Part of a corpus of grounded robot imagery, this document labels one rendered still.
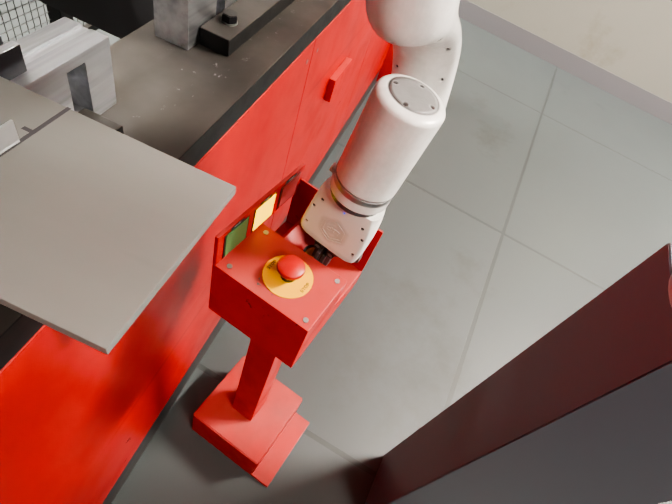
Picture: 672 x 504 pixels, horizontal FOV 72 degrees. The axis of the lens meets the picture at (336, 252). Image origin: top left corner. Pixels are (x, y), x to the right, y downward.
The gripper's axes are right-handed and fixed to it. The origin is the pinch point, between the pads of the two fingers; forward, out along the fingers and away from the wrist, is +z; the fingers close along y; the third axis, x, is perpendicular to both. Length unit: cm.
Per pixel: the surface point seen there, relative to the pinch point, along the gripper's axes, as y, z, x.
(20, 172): -19.3, -24.5, -30.8
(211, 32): -35.4, -13.5, 11.7
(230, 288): -6.4, -0.9, -15.1
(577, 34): 23, 49, 321
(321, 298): 4.5, -4.4, -9.6
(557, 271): 72, 68, 123
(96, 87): -32.9, -15.0, -12.2
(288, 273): -0.9, -6.8, -11.3
